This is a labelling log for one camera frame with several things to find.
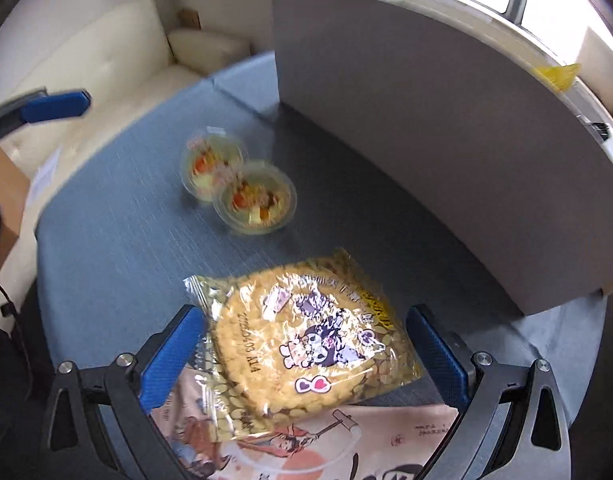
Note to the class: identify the jelly cup one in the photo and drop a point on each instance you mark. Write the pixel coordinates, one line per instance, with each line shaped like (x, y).
(208, 158)

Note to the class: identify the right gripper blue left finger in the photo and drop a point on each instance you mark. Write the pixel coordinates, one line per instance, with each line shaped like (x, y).
(165, 354)

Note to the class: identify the cream leather sofa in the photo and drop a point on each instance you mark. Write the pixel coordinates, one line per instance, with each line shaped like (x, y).
(129, 64)

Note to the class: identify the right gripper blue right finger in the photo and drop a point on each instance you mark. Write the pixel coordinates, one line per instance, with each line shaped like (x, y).
(443, 355)

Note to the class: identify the brown long snack pack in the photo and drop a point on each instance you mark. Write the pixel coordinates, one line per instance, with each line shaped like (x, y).
(352, 442)

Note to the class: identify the blue table cloth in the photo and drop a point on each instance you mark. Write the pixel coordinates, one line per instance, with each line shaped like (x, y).
(116, 243)

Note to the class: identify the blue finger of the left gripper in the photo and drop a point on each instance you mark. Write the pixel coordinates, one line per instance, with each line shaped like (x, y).
(49, 107)

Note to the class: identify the grey open storage box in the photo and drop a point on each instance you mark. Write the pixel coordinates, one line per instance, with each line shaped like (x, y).
(508, 166)

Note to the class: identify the yellow snack bag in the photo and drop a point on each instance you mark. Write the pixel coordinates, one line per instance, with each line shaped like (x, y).
(558, 78)

